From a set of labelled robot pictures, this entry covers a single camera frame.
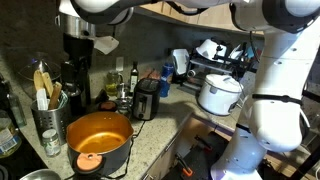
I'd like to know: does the orange black clamp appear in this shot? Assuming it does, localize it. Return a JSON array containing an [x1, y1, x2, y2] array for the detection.
[[174, 152, 195, 178], [194, 134, 214, 152]]

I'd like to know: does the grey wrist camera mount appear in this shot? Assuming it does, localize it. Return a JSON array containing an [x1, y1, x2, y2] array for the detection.
[[94, 35, 120, 56]]

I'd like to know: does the white wall outlet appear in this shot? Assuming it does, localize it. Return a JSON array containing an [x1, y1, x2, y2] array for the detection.
[[115, 55, 125, 72]]

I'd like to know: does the black metal stand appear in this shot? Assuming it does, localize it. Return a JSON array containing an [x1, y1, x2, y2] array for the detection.
[[289, 143, 320, 180]]

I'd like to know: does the dark pot copper interior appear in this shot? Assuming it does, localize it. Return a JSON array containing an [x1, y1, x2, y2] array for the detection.
[[65, 100, 135, 178]]

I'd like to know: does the wooden upper cabinet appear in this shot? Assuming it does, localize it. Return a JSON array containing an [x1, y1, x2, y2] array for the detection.
[[133, 2, 264, 36]]

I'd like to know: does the large labelled glass jar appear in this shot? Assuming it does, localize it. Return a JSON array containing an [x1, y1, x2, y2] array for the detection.
[[0, 109, 23, 159]]

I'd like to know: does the black electric stove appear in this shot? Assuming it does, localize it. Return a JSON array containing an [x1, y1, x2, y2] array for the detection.
[[0, 139, 73, 180]]

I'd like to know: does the oval wooden spoon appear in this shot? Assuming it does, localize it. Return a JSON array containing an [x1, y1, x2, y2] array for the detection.
[[33, 69, 45, 92]]

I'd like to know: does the clear plastic bottle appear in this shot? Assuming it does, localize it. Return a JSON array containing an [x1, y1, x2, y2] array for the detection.
[[7, 92, 28, 128]]

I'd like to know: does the black toaster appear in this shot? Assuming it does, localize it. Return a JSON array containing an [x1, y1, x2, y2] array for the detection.
[[131, 77, 162, 122]]

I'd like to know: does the red plastic bag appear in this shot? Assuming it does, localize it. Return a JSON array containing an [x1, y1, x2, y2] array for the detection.
[[141, 68, 162, 81]]

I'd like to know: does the white colander bowl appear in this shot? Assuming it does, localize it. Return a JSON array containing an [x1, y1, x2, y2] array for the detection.
[[195, 38, 228, 64]]

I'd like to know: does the white rice cooker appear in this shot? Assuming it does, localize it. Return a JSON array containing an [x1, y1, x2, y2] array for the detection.
[[197, 73, 244, 117]]

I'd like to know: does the tall green olive oil bottle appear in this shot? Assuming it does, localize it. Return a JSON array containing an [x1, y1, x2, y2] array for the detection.
[[129, 60, 139, 94]]

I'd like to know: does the teal silicone spatula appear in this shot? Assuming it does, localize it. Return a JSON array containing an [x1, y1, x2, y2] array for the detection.
[[245, 45, 254, 60]]

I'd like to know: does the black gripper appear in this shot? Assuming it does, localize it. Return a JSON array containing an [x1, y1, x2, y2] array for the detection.
[[60, 32, 95, 89]]

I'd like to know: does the teal whisk utensil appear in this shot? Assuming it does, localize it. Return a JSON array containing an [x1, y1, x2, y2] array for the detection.
[[58, 91, 70, 108]]

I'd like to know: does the small white dish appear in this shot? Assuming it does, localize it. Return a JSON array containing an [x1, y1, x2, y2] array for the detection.
[[228, 44, 245, 61]]

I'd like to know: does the small metal cup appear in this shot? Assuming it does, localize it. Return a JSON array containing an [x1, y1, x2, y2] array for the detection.
[[116, 83, 131, 101]]

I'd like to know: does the small white-capped spice jar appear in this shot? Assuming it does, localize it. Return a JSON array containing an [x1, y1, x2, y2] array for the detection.
[[41, 128, 62, 158]]

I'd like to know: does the black dish rack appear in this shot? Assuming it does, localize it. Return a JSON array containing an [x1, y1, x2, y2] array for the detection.
[[188, 39, 258, 83]]

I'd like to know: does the clear glass oil jar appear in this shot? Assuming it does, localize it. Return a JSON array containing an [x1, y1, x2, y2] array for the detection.
[[105, 70, 122, 98]]

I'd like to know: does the perforated metal utensil holder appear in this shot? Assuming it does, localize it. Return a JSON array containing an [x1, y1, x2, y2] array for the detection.
[[30, 99, 73, 146]]

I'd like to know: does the white plastic spatula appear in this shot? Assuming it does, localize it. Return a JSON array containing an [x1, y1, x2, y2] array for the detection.
[[35, 87, 50, 111]]

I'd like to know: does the lower kitchen cabinet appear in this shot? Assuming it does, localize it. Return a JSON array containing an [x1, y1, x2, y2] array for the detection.
[[139, 113, 204, 180]]

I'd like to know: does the flat wooden spatula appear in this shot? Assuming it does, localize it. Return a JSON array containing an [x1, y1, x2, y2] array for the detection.
[[41, 71, 55, 98]]

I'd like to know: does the small dark round container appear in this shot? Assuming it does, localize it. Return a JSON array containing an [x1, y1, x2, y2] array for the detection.
[[115, 98, 134, 114]]

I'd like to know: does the glass pot lid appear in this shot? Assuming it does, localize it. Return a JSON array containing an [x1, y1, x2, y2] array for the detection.
[[18, 51, 63, 84]]

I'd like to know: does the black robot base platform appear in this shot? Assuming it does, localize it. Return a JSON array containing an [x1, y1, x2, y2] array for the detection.
[[161, 129, 241, 180]]

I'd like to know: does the blue plastic water bottle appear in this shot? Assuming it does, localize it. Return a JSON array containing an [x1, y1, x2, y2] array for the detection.
[[159, 62, 175, 98]]

